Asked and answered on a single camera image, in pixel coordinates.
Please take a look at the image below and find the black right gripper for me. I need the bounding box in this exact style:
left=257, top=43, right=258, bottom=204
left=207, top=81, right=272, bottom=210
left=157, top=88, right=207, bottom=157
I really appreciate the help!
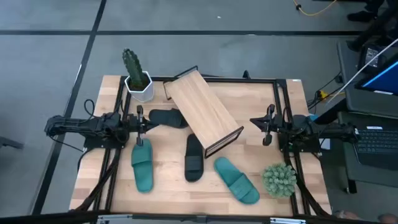
left=249, top=103, right=293, bottom=147

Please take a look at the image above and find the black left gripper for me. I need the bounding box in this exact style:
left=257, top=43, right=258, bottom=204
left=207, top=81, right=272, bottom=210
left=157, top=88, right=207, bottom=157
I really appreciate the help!
left=126, top=105, right=159, bottom=147

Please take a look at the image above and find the green rubber slide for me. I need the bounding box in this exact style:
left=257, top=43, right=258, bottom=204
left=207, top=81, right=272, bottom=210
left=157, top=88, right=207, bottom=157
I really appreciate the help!
left=130, top=138, right=155, bottom=194
left=213, top=156, right=261, bottom=206

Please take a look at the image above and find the wooden shelf black metal frame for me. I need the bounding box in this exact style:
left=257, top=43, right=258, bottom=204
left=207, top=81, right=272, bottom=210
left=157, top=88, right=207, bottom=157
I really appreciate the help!
left=163, top=65, right=245, bottom=159

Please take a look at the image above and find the white hexagonal plant pot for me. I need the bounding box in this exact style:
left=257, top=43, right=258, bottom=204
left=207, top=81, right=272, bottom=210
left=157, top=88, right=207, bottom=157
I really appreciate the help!
left=124, top=70, right=155, bottom=104

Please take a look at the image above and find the tall green cactus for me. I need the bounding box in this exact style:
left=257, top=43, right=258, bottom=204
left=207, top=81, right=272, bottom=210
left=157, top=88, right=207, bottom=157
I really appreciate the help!
left=121, top=47, right=147, bottom=88

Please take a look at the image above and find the round green succulent plant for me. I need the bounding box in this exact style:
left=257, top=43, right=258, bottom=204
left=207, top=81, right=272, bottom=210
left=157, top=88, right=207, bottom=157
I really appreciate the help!
left=261, top=162, right=298, bottom=199

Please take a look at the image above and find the grey side desk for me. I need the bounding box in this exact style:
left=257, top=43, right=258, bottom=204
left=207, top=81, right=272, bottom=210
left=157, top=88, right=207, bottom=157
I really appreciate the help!
left=336, top=39, right=398, bottom=194

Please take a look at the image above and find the white rod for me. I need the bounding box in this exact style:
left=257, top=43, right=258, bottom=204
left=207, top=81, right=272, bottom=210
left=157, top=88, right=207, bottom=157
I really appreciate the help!
left=325, top=37, right=398, bottom=104

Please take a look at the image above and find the dark laptop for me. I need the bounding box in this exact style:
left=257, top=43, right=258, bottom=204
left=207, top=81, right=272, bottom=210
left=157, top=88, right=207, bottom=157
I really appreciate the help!
left=353, top=125, right=398, bottom=171

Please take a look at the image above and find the person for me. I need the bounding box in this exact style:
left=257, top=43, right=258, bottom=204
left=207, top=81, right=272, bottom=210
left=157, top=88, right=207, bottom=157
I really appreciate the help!
left=333, top=210, right=398, bottom=224
left=346, top=0, right=398, bottom=53

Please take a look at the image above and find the black device with label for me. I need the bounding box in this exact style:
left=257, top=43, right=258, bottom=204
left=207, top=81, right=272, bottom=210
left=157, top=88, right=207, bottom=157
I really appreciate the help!
left=357, top=42, right=384, bottom=74

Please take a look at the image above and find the monitor with blue screen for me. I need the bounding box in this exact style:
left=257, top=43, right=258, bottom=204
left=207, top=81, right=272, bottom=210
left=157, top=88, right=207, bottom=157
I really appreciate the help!
left=355, top=59, right=398, bottom=96

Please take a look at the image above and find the grey chair leg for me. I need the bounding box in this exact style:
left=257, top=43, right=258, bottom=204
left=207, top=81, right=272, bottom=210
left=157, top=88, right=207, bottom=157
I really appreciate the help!
left=0, top=135, right=25, bottom=151

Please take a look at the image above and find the black metal rig frame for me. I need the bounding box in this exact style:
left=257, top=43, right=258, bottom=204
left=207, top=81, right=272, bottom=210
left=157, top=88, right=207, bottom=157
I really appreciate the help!
left=70, top=73, right=333, bottom=224

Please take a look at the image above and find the black cable bundle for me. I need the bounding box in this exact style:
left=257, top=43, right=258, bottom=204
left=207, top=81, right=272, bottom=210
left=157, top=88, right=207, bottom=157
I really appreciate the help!
left=282, top=149, right=331, bottom=218
left=73, top=148, right=123, bottom=213

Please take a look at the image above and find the yellow floor cable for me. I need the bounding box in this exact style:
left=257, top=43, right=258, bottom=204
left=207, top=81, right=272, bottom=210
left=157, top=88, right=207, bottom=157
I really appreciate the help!
left=292, top=0, right=338, bottom=17

